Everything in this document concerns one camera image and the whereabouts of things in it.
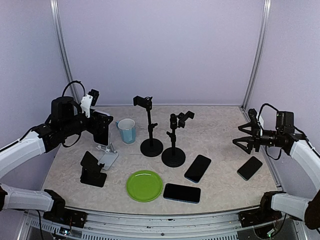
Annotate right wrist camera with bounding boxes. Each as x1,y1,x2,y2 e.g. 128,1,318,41
248,108,264,130

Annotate green plate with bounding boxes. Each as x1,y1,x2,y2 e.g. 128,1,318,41
126,170,163,203

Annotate left aluminium frame post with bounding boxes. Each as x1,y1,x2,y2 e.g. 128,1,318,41
49,0,82,111

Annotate tall black clamp stand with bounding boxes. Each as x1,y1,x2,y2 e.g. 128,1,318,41
133,95,163,158

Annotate short black clamp stand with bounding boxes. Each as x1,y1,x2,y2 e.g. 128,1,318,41
161,111,195,168

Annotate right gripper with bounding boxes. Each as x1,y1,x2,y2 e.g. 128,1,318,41
233,121,283,154

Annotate black phone white case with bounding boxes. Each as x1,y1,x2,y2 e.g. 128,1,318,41
92,110,114,146

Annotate right aluminium frame post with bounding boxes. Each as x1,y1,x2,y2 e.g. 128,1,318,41
241,0,272,111

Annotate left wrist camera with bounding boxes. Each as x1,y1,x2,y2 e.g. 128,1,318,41
80,89,100,118

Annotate black folding phone stand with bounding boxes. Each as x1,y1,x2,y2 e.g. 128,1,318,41
80,151,107,188

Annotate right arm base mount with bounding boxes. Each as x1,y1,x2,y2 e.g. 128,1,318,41
238,208,282,228

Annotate black phone blue case bottom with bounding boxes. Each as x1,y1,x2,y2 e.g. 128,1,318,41
163,183,201,204

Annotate light blue mug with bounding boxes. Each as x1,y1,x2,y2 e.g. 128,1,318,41
115,118,136,145

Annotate front aluminium rail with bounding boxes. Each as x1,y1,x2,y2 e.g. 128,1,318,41
17,203,308,240

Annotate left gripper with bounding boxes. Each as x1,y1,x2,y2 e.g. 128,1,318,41
61,108,112,137

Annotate white folding phone stand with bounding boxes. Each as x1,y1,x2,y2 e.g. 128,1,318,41
97,143,119,171

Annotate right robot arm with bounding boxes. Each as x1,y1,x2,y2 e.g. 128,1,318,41
232,108,320,230

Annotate black phone far right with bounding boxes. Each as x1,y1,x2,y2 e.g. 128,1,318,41
237,156,263,181

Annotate black phone middle left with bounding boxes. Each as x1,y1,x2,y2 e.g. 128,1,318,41
184,154,212,183

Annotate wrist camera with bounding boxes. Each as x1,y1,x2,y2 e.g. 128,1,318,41
80,89,100,118
248,108,264,130

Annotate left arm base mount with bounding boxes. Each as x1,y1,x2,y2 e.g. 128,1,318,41
43,208,87,229

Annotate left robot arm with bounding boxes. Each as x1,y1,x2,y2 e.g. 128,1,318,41
0,94,114,223

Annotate aluminium frame post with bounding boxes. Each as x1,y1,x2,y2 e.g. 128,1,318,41
49,0,82,111
241,0,272,111

